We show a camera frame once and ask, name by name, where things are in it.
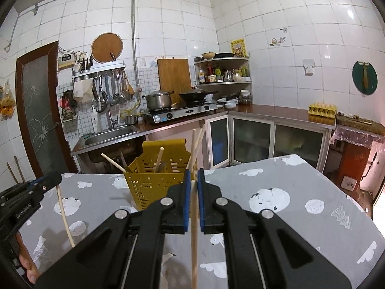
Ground grey wall pipe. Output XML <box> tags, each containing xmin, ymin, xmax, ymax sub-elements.
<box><xmin>131</xmin><ymin>0</ymin><xmax>140</xmax><ymax>92</ymax></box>

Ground wooden sticks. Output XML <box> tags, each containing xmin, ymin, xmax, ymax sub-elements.
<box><xmin>6</xmin><ymin>156</ymin><xmax>26</xmax><ymax>184</ymax></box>

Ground hanging steel ladle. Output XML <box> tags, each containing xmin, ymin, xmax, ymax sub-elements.
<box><xmin>104</xmin><ymin>69</ymin><xmax>117</xmax><ymax>107</ymax></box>

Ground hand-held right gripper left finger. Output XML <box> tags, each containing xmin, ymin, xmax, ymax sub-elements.
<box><xmin>34</xmin><ymin>170</ymin><xmax>192</xmax><ymax>289</ymax></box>

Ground yellow wall poster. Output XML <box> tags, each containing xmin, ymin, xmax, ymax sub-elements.
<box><xmin>230</xmin><ymin>38</ymin><xmax>245</xmax><ymax>58</ymax></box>

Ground rectangular wooden cutting board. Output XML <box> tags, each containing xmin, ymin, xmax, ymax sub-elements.
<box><xmin>157</xmin><ymin>58</ymin><xmax>192</xmax><ymax>97</ymax></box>

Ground yellow egg carton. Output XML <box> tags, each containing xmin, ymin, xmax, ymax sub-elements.
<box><xmin>308</xmin><ymin>102</ymin><xmax>337</xmax><ymax>118</ymax></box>

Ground side table with plastic cover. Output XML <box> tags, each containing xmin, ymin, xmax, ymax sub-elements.
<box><xmin>330</xmin><ymin>116</ymin><xmax>385</xmax><ymax>149</ymax></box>

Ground stack of white bowls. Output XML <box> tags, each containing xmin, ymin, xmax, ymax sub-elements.
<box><xmin>217</xmin><ymin>96</ymin><xmax>238</xmax><ymax>109</ymax></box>

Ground steel cooking pot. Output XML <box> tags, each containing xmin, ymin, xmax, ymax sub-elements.
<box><xmin>142</xmin><ymin>90</ymin><xmax>175</xmax><ymax>110</ymax></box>

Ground steel sink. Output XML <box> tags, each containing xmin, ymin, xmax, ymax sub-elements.
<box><xmin>71</xmin><ymin>125</ymin><xmax>140</xmax><ymax>156</ymax></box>

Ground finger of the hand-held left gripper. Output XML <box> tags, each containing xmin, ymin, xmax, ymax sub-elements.
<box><xmin>28</xmin><ymin>171</ymin><xmax>63</xmax><ymax>199</ymax></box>

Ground black wok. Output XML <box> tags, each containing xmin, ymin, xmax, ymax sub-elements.
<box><xmin>179</xmin><ymin>89</ymin><xmax>219</xmax><ymax>103</ymax></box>

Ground yellow plastic utensil basket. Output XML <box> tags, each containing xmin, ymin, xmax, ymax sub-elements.
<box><xmin>124</xmin><ymin>138</ymin><xmax>192</xmax><ymax>211</ymax></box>

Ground steel gas stove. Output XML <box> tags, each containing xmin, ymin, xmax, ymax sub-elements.
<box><xmin>143</xmin><ymin>102</ymin><xmax>218</xmax><ymax>125</ymax></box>

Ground steel corner shelf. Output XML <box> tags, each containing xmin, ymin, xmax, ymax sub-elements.
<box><xmin>194</xmin><ymin>57</ymin><xmax>253</xmax><ymax>86</ymax></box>

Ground brown door with frosted glass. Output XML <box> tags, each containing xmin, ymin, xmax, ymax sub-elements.
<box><xmin>16</xmin><ymin>40</ymin><xmax>79</xmax><ymax>184</ymax></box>

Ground yellow plastic bags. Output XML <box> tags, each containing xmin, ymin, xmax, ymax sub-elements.
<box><xmin>0</xmin><ymin>81</ymin><xmax>16</xmax><ymax>121</ymax></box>

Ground wire basket with red bag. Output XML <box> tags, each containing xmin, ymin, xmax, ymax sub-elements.
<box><xmin>61</xmin><ymin>90</ymin><xmax>78</xmax><ymax>122</ymax></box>

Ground round wooden board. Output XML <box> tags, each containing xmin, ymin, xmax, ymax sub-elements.
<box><xmin>91</xmin><ymin>33</ymin><xmax>123</xmax><ymax>64</ymax></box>

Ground grey printed tablecloth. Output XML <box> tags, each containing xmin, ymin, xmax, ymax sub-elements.
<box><xmin>18</xmin><ymin>154</ymin><xmax>382</xmax><ymax>289</ymax></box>

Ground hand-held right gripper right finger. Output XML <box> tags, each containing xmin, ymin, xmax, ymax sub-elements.
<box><xmin>197</xmin><ymin>169</ymin><xmax>352</xmax><ymax>289</ymax></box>

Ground kitchen counter cabinet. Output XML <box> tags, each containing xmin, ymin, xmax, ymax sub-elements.
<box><xmin>147</xmin><ymin>105</ymin><xmax>336</xmax><ymax>172</ymax></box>

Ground white hanging cloth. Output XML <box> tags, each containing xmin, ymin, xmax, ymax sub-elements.
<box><xmin>73</xmin><ymin>80</ymin><xmax>93</xmax><ymax>103</ymax></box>

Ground steel wall utensil rack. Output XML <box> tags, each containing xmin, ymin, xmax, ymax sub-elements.
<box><xmin>71</xmin><ymin>61</ymin><xmax>126</xmax><ymax>80</ymax></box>

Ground steel faucet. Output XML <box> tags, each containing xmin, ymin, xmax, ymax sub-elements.
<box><xmin>96</xmin><ymin>91</ymin><xmax>119</xmax><ymax>130</ymax></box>

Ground person's left hand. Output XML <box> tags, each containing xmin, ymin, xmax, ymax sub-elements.
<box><xmin>15</xmin><ymin>234</ymin><xmax>43</xmax><ymax>284</ymax></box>

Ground green round board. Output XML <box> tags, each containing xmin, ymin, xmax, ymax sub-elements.
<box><xmin>353</xmin><ymin>61</ymin><xmax>378</xmax><ymax>94</ymax></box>

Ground white wall control box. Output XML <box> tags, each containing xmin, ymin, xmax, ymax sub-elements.
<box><xmin>58</xmin><ymin>55</ymin><xmax>76</xmax><ymax>69</ymax></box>

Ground orange cabinet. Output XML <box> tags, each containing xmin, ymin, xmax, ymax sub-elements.
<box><xmin>341</xmin><ymin>141</ymin><xmax>370</xmax><ymax>191</ymax></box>

